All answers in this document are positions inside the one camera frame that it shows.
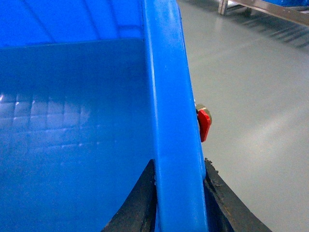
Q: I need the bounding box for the steel roller shelf rack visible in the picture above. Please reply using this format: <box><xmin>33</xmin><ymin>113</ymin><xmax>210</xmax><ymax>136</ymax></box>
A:
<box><xmin>231</xmin><ymin>0</ymin><xmax>309</xmax><ymax>27</ymax></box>

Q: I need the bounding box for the red lever caster brake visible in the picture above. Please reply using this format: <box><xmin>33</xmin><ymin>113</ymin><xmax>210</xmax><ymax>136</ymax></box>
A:
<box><xmin>196</xmin><ymin>104</ymin><xmax>212</xmax><ymax>142</ymax></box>

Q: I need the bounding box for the large blue plastic crate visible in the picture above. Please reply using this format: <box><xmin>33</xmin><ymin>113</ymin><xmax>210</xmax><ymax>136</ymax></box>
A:
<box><xmin>0</xmin><ymin>0</ymin><xmax>209</xmax><ymax>232</ymax></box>

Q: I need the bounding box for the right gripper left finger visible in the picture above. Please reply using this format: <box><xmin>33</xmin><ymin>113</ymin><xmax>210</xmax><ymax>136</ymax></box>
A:
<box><xmin>102</xmin><ymin>159</ymin><xmax>157</xmax><ymax>232</ymax></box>

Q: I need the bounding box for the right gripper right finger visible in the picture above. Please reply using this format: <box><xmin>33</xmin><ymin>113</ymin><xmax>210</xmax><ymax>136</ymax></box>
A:
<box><xmin>204</xmin><ymin>159</ymin><xmax>271</xmax><ymax>232</ymax></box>

